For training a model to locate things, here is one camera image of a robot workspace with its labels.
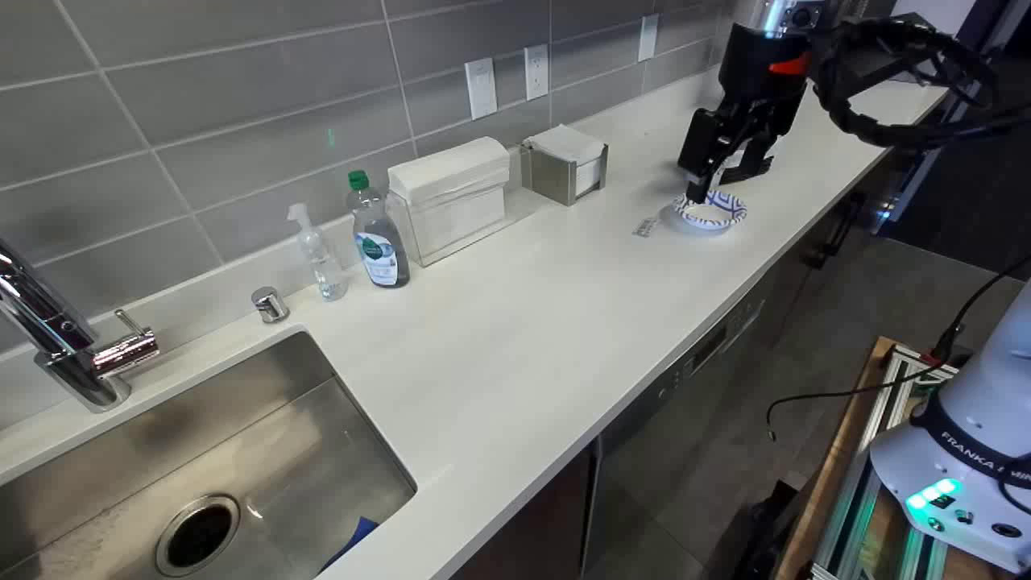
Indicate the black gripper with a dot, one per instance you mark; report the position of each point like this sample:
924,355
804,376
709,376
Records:
762,69

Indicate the white wall outlet plate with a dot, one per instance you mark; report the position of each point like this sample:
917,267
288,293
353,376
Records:
535,73
480,89
649,35

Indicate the stainless steel sink basin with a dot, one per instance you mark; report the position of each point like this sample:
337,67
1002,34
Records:
205,473

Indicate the wooden robot cart frame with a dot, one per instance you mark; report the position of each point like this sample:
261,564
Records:
832,473

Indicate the white paper towel dispenser box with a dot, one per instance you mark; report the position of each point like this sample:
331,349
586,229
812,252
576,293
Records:
452,196

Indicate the green cap dish soap bottle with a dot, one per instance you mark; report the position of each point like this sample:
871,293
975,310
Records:
377,238

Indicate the chrome countertop button cap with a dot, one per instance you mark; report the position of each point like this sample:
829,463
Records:
267,303

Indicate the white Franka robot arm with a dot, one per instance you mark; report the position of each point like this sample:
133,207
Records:
969,451

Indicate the blue sponge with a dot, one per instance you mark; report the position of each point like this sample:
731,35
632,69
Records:
354,532

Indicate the chrome kitchen faucet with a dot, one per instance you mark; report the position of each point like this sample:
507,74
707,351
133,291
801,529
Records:
67,338

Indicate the blue white patterned plate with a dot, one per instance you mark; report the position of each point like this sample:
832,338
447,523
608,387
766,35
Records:
704,219

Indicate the grey napkin holder with napkins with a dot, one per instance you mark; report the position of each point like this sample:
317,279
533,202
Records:
566,163

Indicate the clear spray bottle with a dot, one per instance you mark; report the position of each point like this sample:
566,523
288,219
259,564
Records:
320,260

